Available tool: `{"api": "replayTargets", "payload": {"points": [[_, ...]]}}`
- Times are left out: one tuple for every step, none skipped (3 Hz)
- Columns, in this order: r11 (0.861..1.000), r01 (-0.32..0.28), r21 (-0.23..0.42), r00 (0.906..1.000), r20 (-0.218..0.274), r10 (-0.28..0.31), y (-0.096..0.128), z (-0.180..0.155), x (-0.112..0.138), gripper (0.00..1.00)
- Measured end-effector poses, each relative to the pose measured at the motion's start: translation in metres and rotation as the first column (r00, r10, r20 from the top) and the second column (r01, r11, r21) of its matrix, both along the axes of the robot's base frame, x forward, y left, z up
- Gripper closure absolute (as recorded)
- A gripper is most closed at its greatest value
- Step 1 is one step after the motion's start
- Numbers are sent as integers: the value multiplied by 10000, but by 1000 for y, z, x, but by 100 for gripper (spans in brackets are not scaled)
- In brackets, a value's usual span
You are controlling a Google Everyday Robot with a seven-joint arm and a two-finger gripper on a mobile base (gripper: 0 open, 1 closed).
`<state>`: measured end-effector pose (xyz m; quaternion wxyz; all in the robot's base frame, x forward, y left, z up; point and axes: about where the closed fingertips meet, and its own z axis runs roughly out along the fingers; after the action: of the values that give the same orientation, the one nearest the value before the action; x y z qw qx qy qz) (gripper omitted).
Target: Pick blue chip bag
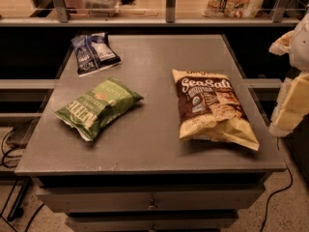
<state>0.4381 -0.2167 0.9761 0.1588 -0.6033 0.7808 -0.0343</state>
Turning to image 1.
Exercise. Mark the brown sea salt chip bag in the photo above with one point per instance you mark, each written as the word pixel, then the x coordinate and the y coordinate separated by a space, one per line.
pixel 210 109

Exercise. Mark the green kettle chip bag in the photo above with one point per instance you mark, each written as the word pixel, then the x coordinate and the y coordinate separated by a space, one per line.
pixel 97 108

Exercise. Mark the blue chip bag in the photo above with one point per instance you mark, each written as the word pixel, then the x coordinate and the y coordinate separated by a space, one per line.
pixel 93 53

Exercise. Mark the grey drawer cabinet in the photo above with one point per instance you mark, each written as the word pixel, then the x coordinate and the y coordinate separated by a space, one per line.
pixel 170 208

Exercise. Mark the metal shelf rail frame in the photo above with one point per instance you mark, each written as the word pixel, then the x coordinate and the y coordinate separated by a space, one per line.
pixel 144 12

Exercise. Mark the clear plastic container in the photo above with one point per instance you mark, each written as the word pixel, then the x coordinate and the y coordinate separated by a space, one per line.
pixel 104 8

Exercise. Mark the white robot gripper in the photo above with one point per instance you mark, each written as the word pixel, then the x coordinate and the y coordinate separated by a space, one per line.
pixel 300 47

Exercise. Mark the colourful snack bag on shelf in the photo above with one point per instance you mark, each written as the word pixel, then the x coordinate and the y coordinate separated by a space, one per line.
pixel 232 8

